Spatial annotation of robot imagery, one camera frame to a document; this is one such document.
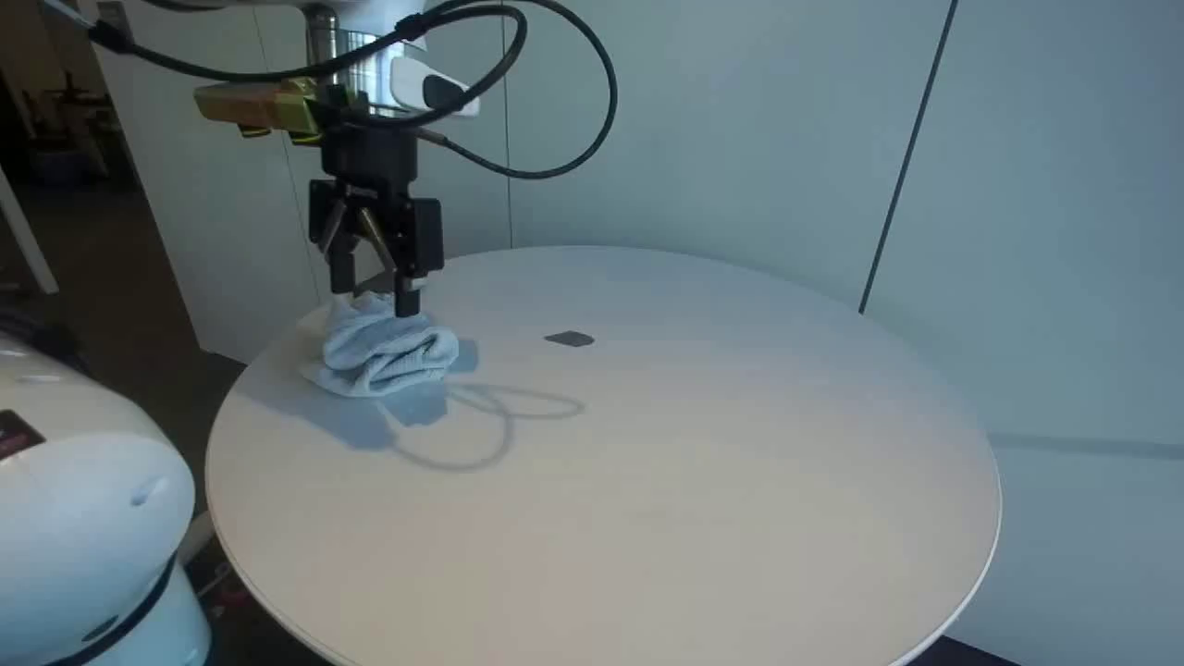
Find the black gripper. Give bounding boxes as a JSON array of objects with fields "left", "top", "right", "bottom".
[{"left": 302, "top": 104, "right": 447, "bottom": 317}]

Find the white towel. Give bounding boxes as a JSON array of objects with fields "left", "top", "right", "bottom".
[{"left": 296, "top": 287, "right": 486, "bottom": 407}]

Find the white furniture leg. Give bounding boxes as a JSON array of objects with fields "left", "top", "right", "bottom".
[{"left": 0, "top": 163, "right": 64, "bottom": 299}]

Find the thin black camera cable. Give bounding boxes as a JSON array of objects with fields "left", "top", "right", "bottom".
[{"left": 41, "top": 0, "right": 624, "bottom": 184}]

